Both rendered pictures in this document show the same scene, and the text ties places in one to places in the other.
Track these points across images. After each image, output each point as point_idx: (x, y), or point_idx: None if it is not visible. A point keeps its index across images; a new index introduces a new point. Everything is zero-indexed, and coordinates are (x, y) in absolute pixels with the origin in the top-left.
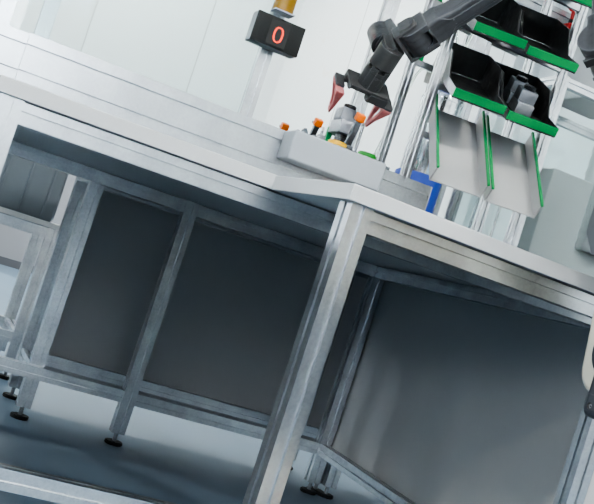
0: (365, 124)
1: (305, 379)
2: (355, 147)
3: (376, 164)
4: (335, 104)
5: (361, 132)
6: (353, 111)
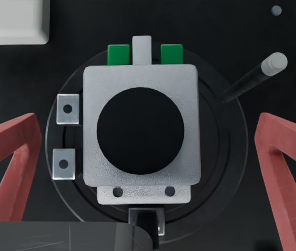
0: (258, 130)
1: None
2: (231, 94)
3: None
4: (19, 215)
5: (257, 82)
6: (150, 185)
